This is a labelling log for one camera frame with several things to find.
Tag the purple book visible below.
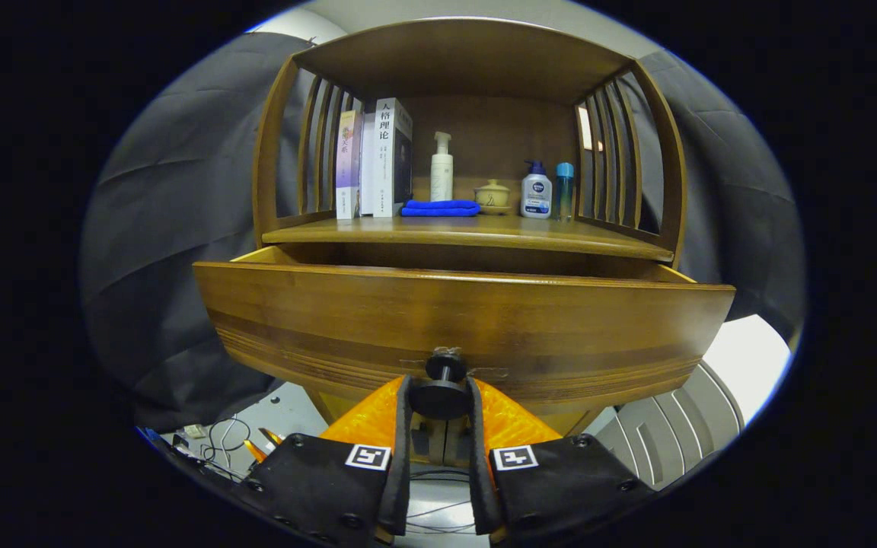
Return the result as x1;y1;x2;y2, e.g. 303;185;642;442
335;110;363;220

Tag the yellow lidded tea cup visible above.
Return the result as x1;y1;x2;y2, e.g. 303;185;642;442
474;179;512;215

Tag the thin white book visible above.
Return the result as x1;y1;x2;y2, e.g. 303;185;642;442
360;113;377;217

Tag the teal bottle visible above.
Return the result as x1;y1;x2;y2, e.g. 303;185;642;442
555;162;575;221

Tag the blue folded cloth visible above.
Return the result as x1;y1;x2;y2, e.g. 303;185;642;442
400;199;481;218

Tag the grey ribbed panel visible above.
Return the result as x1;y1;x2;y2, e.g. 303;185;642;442
595;362;745;492

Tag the white blue-capped pump bottle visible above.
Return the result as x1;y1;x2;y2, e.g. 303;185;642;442
521;160;553;220

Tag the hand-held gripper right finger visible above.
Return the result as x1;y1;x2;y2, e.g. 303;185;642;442
465;374;656;547

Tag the black drawer knob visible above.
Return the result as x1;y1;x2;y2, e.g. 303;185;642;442
408;348;474;421

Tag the wooden drawer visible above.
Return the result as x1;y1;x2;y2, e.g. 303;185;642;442
193;244;736;438

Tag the wooden cabinet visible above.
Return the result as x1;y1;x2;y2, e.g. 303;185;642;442
250;17;689;469

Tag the white board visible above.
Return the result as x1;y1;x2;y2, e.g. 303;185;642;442
701;314;792;404

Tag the wooden countertop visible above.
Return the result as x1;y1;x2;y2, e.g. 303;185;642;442
262;202;675;263

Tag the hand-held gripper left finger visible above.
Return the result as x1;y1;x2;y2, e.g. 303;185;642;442
237;373;414;547

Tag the black looped cable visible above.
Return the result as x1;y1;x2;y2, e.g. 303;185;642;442
201;415;257;467

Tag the thin black floor cable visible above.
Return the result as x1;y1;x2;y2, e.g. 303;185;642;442
408;468;479;535

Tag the thick white book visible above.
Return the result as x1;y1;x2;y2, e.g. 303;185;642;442
374;97;413;218

